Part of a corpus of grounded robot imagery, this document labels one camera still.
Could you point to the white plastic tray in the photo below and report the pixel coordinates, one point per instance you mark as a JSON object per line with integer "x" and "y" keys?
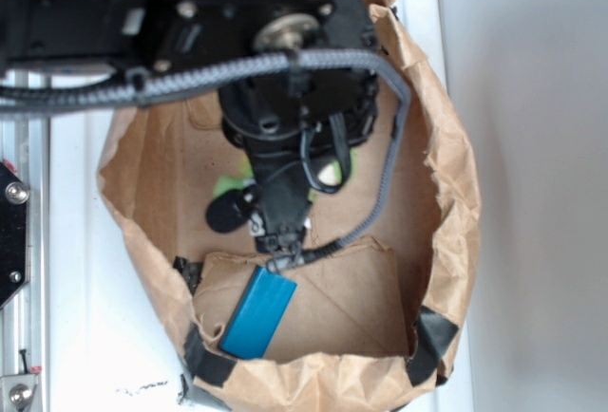
{"x": 106, "y": 349}

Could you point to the silver corner bracket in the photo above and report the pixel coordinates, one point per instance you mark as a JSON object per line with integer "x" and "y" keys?
{"x": 22, "y": 392}

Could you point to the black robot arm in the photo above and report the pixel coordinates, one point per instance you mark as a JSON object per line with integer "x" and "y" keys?
{"x": 160, "y": 51}

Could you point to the aluminium frame rail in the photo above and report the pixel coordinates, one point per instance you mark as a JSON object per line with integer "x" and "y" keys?
{"x": 24, "y": 321}

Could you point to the blue rectangular block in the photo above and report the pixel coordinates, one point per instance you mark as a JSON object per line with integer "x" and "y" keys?
{"x": 257, "y": 315}

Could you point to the black metal bracket plate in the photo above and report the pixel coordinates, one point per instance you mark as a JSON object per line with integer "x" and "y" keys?
{"x": 15, "y": 268}

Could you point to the green plush animal toy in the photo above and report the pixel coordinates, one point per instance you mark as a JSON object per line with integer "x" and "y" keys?
{"x": 233, "y": 181}

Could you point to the brown paper bag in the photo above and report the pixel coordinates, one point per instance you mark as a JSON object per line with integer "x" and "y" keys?
{"x": 369, "y": 328}

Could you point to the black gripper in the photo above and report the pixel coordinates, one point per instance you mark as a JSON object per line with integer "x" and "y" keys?
{"x": 297, "y": 132}

